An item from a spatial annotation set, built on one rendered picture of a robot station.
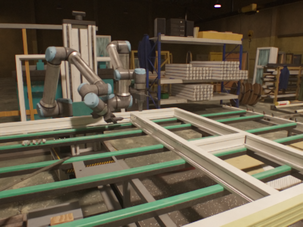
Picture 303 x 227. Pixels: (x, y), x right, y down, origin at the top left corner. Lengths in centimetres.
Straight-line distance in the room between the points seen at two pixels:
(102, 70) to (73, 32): 283
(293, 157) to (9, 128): 176
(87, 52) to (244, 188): 220
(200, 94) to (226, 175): 510
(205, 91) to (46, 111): 448
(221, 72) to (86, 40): 406
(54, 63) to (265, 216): 181
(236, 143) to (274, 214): 73
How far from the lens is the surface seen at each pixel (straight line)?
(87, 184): 106
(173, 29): 608
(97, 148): 286
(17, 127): 187
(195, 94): 592
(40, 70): 533
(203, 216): 130
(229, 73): 629
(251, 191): 92
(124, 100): 259
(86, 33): 272
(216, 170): 105
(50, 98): 229
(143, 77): 193
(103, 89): 166
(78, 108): 263
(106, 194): 152
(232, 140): 141
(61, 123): 186
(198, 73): 605
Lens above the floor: 135
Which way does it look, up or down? 13 degrees down
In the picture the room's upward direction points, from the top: straight up
